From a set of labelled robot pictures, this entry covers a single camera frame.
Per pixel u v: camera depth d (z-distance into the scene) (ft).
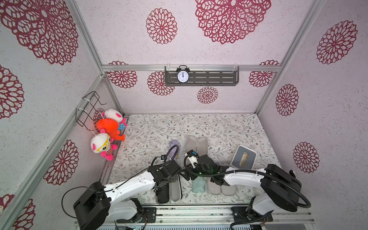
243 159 3.02
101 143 2.60
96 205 1.32
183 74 2.95
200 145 3.29
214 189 2.67
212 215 2.47
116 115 3.10
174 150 3.11
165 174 2.05
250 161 2.96
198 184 2.64
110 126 2.90
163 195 2.54
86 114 2.49
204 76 3.11
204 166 2.17
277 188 1.41
